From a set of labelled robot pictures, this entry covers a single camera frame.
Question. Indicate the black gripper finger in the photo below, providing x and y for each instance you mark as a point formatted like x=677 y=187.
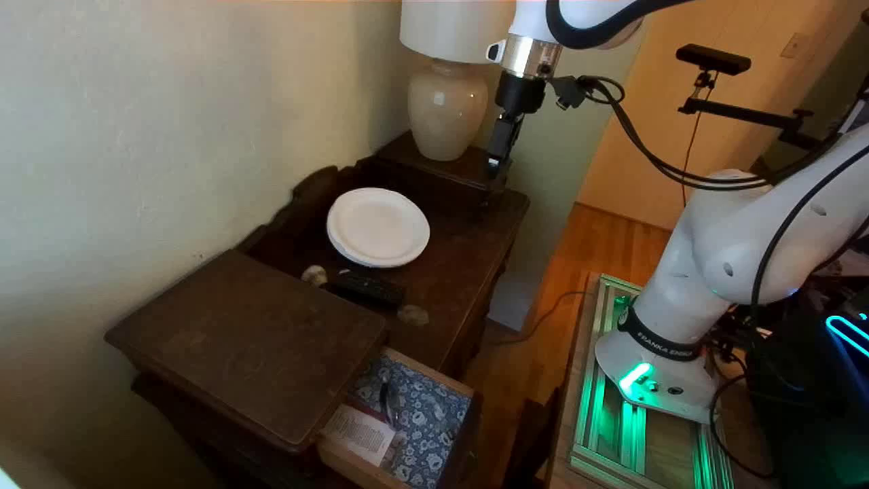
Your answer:
x=498 y=138
x=513 y=133

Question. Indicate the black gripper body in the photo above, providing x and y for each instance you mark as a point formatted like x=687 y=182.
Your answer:
x=518 y=95

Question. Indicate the small wooden drawer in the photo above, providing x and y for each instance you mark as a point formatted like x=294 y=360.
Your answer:
x=430 y=414

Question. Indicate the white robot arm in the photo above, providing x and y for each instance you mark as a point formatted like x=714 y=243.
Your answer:
x=739 y=240

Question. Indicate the green lit robot base platform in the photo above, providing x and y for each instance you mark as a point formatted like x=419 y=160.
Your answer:
x=612 y=444

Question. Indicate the beige ceramic table lamp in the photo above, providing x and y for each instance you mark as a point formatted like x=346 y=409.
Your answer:
x=450 y=87

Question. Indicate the white plate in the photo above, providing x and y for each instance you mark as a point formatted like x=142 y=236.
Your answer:
x=380 y=229

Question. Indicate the black remote control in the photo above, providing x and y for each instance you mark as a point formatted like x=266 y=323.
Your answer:
x=366 y=288

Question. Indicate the small round silver object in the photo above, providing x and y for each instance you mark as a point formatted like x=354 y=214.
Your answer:
x=316 y=275

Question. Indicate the small paper card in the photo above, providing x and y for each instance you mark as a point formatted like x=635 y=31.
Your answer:
x=359 y=432

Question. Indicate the dark wooden dresser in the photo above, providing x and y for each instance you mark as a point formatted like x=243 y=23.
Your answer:
x=249 y=361

